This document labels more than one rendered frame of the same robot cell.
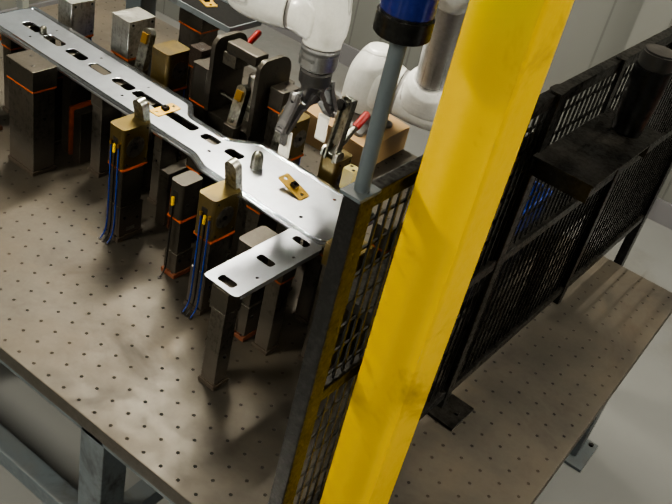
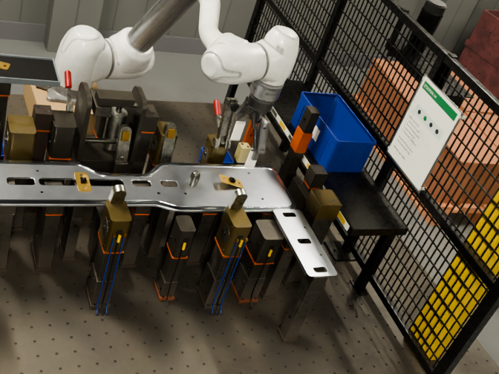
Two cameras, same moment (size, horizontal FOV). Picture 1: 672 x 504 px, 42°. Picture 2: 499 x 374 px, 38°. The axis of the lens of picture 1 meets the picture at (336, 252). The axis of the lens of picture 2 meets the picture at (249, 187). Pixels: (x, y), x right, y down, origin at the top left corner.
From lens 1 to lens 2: 2.03 m
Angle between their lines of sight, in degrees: 51
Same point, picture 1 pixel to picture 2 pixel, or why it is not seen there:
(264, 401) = (314, 322)
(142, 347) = (239, 355)
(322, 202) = (249, 179)
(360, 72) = (84, 58)
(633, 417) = not seen: hidden behind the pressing
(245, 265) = (306, 252)
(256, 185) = (216, 196)
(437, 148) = not seen: outside the picture
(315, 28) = (285, 72)
